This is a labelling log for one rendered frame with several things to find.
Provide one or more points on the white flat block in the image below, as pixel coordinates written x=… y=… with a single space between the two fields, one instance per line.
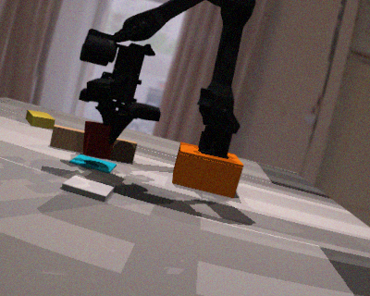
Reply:
x=92 y=188

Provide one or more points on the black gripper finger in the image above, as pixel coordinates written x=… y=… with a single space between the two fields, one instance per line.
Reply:
x=106 y=115
x=120 y=122

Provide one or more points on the yellow block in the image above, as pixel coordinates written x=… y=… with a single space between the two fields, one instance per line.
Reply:
x=40 y=119

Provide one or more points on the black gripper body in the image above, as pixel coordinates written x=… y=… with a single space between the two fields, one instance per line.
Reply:
x=130 y=107

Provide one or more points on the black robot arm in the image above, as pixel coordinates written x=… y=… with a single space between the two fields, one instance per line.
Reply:
x=215 y=103

